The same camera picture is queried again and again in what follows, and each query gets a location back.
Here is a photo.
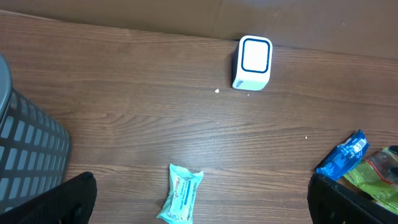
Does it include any white barcode scanner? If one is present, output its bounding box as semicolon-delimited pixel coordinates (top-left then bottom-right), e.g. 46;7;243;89
232;35;273;91

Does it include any grey plastic mesh basket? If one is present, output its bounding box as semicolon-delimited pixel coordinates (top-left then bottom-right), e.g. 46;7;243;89
1;58;72;213

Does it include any blue snack packet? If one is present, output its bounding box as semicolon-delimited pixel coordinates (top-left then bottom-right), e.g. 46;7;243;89
315;129;369;180

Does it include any brown cardboard backboard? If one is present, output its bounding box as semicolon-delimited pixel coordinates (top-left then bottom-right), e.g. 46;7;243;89
1;0;397;58

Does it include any mint green wipes packet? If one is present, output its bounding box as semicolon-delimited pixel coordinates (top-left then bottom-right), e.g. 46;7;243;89
157;164;204;224

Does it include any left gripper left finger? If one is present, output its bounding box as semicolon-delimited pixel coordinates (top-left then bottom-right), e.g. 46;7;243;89
1;172;97;224

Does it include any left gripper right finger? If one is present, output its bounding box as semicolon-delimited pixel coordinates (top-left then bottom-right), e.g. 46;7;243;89
307;173;397;224

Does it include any green red snack packet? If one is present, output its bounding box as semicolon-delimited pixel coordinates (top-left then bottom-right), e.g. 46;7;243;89
344;145;397;214

